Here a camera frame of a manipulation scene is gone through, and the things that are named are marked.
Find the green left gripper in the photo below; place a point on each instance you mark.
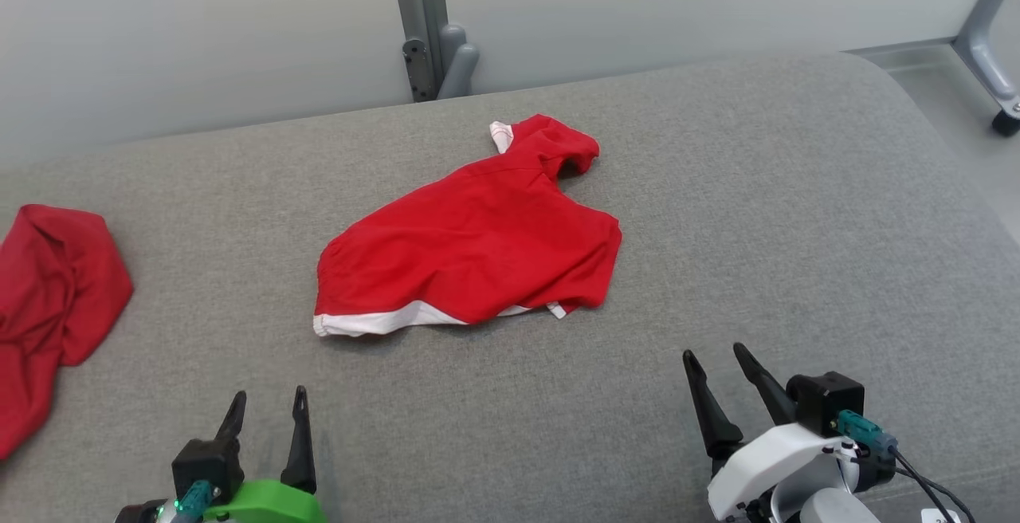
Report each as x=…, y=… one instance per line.
x=271, y=503

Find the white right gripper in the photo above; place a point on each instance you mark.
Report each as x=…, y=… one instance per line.
x=773, y=459

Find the teal left camera connector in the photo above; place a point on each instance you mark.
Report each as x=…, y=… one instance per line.
x=191, y=501

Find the red Bulls 23 jersey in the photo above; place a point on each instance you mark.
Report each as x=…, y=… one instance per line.
x=48, y=300

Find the grey fabric sofa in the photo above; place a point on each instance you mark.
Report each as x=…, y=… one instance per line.
x=757, y=236

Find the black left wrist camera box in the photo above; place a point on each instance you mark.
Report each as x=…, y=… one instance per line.
x=207, y=467

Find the teal camera connector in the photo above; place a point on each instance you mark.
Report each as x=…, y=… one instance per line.
x=191, y=501
x=865, y=431

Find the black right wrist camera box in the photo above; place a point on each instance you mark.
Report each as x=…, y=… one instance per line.
x=825, y=402

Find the red shorts with white trim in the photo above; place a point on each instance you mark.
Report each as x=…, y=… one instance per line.
x=470, y=244

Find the teal right camera connector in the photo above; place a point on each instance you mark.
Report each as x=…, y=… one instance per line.
x=865, y=431

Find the grey metal partition post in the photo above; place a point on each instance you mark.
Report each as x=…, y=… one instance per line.
x=430, y=21

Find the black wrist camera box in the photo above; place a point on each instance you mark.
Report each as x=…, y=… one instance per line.
x=825, y=402
x=207, y=467

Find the grey metal leg with caster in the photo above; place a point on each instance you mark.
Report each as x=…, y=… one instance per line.
x=984, y=37

